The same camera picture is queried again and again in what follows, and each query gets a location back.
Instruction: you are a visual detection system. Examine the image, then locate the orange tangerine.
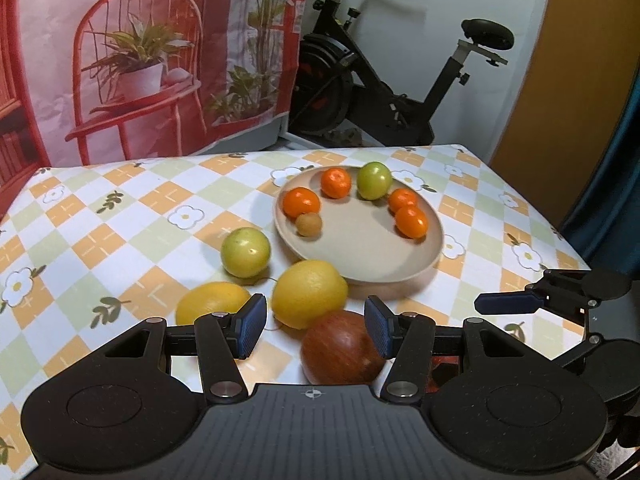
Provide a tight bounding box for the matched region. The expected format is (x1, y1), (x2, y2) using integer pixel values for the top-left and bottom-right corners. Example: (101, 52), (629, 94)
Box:
(395, 205), (430, 239)
(282, 186), (321, 219)
(320, 167), (353, 200)
(388, 188), (419, 212)

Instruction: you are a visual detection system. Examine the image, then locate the small brown longan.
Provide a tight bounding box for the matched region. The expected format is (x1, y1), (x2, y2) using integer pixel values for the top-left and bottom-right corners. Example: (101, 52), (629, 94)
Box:
(295, 212), (322, 237)

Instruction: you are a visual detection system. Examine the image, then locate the pink printed backdrop cloth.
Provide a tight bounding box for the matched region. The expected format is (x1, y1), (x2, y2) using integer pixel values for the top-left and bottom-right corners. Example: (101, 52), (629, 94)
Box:
(0, 0), (308, 188)

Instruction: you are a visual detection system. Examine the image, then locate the dark red apple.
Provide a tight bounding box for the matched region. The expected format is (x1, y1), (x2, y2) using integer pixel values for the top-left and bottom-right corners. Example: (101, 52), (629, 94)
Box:
(300, 310), (387, 386)

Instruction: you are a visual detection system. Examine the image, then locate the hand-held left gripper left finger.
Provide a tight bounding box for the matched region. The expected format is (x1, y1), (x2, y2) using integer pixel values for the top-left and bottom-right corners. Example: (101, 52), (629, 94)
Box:
(102, 293), (268, 403)

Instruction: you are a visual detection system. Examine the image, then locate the green apple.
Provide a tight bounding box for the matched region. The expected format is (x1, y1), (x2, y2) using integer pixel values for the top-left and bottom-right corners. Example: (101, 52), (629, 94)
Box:
(221, 227), (272, 278)
(356, 161), (392, 201)

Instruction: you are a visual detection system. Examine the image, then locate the beige round plate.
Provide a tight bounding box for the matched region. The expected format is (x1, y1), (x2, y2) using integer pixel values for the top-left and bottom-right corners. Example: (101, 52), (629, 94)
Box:
(273, 165), (445, 285)

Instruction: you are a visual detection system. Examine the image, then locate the yellow lemon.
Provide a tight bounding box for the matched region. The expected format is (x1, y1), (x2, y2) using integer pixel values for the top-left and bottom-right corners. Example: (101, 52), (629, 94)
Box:
(175, 281), (252, 326)
(271, 259), (349, 330)

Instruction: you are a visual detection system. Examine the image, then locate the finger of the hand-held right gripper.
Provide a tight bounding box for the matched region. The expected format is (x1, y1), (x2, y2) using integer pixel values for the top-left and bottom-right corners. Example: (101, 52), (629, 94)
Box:
(550, 335), (608, 376)
(474, 270), (601, 317)

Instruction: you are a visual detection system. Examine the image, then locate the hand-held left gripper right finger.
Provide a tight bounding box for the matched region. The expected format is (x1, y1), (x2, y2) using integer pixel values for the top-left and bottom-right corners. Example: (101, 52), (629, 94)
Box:
(364, 296), (531, 403)

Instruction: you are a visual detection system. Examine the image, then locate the black exercise bike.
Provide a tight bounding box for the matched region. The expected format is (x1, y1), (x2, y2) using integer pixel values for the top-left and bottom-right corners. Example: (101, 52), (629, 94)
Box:
(290, 0), (516, 148)

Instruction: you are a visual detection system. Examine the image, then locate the checkered flower tablecloth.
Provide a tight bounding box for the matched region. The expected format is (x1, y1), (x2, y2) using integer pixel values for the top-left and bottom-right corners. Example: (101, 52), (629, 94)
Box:
(0, 144), (593, 480)

